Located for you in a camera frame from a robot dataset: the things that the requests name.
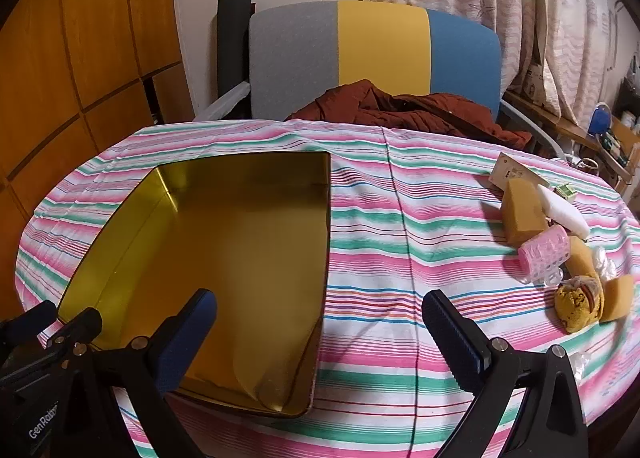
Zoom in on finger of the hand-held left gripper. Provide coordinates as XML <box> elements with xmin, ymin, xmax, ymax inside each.
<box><xmin>0</xmin><ymin>300</ymin><xmax>58</xmax><ymax>345</ymax></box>
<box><xmin>42</xmin><ymin>307</ymin><xmax>103</xmax><ymax>374</ymax></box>

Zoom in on white roll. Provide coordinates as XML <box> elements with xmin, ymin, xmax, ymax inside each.
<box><xmin>536</xmin><ymin>184</ymin><xmax>591</xmax><ymax>240</ymax></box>

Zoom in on tan sponge block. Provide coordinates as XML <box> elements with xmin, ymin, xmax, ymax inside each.
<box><xmin>565</xmin><ymin>235</ymin><xmax>606</xmax><ymax>289</ymax></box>
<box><xmin>501</xmin><ymin>179</ymin><xmax>551</xmax><ymax>245</ymax></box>
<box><xmin>600</xmin><ymin>274</ymin><xmax>636</xmax><ymax>323</ymax></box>

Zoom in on grey yellow blue chair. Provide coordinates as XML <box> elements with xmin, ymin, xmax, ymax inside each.
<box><xmin>195</xmin><ymin>0</ymin><xmax>568</xmax><ymax>159</ymax></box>

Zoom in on white carton box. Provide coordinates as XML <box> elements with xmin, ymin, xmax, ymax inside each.
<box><xmin>489</xmin><ymin>152</ymin><xmax>551</xmax><ymax>189</ymax></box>

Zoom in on gold metal tin box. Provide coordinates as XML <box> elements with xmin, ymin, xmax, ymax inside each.
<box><xmin>57</xmin><ymin>150</ymin><xmax>332</xmax><ymax>420</ymax></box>

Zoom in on clear plastic wrap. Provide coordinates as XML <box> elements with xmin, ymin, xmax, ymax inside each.
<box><xmin>592</xmin><ymin>245</ymin><xmax>619</xmax><ymax>284</ymax></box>

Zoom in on white pearly sweets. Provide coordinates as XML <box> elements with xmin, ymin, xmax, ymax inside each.
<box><xmin>570</xmin><ymin>350</ymin><xmax>593</xmax><ymax>380</ymax></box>

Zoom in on printed cardboard box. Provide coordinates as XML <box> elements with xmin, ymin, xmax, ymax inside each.
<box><xmin>522</xmin><ymin>55</ymin><xmax>547</xmax><ymax>94</ymax></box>

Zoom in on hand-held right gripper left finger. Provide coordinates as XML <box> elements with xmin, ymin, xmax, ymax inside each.
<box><xmin>92</xmin><ymin>289</ymin><xmax>218</xmax><ymax>458</ymax></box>

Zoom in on wooden side table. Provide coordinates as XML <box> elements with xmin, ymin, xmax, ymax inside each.
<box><xmin>502</xmin><ymin>90</ymin><xmax>640</xmax><ymax>199</ymax></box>

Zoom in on pink green striped tablecloth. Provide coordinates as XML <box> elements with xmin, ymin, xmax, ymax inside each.
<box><xmin>15</xmin><ymin>119</ymin><xmax>640</xmax><ymax>458</ymax></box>

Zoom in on reddish brown jacket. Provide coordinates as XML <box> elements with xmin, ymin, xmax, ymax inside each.
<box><xmin>285</xmin><ymin>79</ymin><xmax>533</xmax><ymax>151</ymax></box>

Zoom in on wooden wardrobe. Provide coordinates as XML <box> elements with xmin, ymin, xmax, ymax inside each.
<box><xmin>0</xmin><ymin>0</ymin><xmax>196</xmax><ymax>309</ymax></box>

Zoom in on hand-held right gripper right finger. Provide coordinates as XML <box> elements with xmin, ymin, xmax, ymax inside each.
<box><xmin>422</xmin><ymin>289</ymin><xmax>590</xmax><ymax>458</ymax></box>

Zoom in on blue white container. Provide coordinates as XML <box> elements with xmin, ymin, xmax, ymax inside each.
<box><xmin>587</xmin><ymin>105</ymin><xmax>612</xmax><ymax>136</ymax></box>

